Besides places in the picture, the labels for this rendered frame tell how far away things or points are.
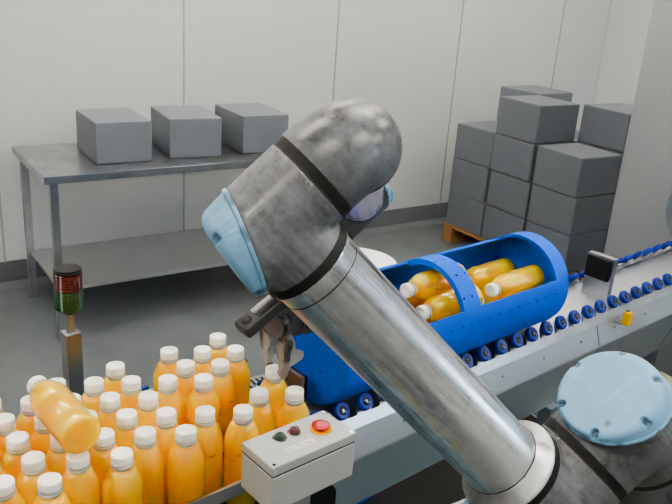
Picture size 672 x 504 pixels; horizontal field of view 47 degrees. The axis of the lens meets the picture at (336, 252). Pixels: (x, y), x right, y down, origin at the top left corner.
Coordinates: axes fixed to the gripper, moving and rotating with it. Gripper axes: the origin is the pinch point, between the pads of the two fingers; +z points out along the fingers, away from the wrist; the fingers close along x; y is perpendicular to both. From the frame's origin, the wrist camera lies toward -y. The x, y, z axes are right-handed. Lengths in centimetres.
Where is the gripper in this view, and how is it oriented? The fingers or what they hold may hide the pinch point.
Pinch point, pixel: (273, 370)
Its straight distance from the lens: 167.3
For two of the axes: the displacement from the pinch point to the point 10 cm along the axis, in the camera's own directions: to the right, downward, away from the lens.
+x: -6.5, -3.0, 7.0
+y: 7.6, -1.7, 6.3
